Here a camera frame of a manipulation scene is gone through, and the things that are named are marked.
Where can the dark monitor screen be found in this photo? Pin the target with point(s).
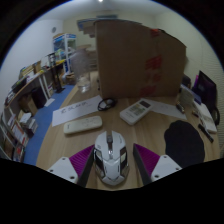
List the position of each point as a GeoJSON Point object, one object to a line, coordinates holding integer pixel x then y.
{"type": "Point", "coordinates": [206, 88]}

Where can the cream flat remote control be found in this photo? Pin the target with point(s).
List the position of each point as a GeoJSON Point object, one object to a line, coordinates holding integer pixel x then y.
{"type": "Point", "coordinates": [82, 125]}

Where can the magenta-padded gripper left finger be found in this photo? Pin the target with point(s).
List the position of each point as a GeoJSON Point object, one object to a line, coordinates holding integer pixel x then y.
{"type": "Point", "coordinates": [68, 166]}

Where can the white printed paper sheet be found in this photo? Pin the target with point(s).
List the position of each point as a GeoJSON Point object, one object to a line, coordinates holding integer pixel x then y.
{"type": "Point", "coordinates": [75, 110]}

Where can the white book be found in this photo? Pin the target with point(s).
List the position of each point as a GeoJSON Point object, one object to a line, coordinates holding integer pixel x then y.
{"type": "Point", "coordinates": [206, 116]}

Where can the clear plastic bottle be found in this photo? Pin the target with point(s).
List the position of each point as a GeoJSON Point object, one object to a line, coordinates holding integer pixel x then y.
{"type": "Point", "coordinates": [81, 71]}

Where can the black mouse pad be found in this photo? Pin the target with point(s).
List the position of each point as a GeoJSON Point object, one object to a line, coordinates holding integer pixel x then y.
{"type": "Point", "coordinates": [184, 143]}

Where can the black marker pen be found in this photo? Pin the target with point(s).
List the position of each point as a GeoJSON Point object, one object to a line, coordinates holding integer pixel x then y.
{"type": "Point", "coordinates": [205, 133]}

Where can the wooden shelf unit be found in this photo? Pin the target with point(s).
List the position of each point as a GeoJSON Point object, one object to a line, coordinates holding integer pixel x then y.
{"type": "Point", "coordinates": [16, 130]}

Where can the small dark brown gadget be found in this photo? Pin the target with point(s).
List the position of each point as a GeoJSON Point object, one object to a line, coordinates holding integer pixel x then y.
{"type": "Point", "coordinates": [180, 107]}

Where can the white remote with display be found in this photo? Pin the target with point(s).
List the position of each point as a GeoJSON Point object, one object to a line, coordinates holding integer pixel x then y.
{"type": "Point", "coordinates": [136, 111]}

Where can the large brown cardboard box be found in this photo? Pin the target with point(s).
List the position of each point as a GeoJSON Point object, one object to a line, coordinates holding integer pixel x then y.
{"type": "Point", "coordinates": [133, 60]}

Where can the blue white display cabinet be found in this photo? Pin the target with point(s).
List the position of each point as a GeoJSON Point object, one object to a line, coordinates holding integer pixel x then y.
{"type": "Point", "coordinates": [63, 48]}

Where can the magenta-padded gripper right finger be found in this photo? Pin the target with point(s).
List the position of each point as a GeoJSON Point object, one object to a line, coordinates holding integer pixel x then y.
{"type": "Point", "coordinates": [160, 166]}

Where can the white gaming computer mouse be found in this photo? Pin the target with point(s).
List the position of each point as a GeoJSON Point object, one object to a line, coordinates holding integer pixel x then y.
{"type": "Point", "coordinates": [111, 160]}

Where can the clear round container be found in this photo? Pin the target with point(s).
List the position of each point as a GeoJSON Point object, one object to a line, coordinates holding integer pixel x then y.
{"type": "Point", "coordinates": [186, 96]}

